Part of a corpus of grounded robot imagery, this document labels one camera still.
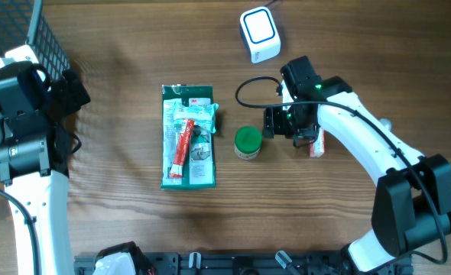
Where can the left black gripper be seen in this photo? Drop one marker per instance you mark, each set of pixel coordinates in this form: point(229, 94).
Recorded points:
point(72, 103)

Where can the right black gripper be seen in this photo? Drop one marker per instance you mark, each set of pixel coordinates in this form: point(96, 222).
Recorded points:
point(273, 124)

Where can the orange tissue box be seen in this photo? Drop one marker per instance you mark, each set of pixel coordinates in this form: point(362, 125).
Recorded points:
point(317, 148)

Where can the green lidded jar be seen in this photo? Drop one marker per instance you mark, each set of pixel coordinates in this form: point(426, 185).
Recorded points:
point(248, 141)

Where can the yellow oil bottle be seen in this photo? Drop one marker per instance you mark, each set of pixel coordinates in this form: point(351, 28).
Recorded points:
point(386, 123)

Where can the grey plastic mesh basket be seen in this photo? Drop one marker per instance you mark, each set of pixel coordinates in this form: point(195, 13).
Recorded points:
point(22, 22)

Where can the teal pack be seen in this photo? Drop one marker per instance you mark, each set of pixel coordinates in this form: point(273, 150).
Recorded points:
point(203, 115)

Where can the green 3M package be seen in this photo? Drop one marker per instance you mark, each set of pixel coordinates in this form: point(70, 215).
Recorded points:
point(199, 169)

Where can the red stick sachet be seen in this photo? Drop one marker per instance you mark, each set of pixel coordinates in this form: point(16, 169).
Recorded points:
point(184, 128)

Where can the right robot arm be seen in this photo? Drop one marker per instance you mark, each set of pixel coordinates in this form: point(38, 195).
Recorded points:
point(412, 205)

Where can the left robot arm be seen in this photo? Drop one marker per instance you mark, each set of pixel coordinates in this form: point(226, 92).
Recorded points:
point(34, 162)

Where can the white barcode scanner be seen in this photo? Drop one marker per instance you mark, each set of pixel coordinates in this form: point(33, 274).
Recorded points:
point(260, 34)

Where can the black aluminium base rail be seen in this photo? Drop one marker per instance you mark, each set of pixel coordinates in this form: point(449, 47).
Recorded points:
point(312, 263)

